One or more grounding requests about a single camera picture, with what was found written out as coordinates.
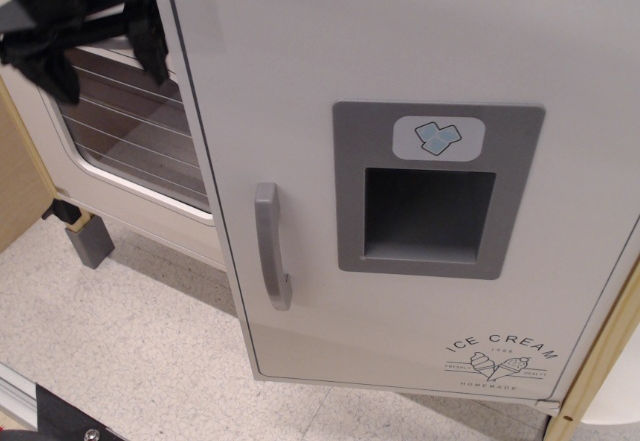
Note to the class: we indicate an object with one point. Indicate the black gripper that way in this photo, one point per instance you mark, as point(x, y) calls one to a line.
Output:
point(41, 61)

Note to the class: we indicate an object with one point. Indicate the grey fridge door handle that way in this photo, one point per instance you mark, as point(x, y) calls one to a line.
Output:
point(267, 218)

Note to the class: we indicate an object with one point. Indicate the white toy fridge door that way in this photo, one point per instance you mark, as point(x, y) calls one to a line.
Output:
point(260, 78)

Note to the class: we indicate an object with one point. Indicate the white oven door with window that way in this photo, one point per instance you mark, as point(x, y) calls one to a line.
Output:
point(125, 151)

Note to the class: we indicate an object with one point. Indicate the light wooden side panel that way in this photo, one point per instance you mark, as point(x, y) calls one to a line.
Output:
point(26, 187)

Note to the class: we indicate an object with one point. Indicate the grey kitchen leg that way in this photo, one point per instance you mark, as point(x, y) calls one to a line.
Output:
point(92, 243)

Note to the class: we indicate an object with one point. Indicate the grey ice dispenser panel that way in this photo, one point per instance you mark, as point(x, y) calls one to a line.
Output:
point(430, 189)

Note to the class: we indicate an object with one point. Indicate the grey oven door handle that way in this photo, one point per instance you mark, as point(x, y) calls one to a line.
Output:
point(15, 19)

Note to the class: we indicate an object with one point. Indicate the aluminium rail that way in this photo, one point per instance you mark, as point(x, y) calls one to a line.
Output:
point(18, 398)

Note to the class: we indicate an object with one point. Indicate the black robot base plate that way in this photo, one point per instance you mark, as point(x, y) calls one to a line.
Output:
point(59, 420)

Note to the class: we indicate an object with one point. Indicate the light wooden right post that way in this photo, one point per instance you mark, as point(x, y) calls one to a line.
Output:
point(612, 338)

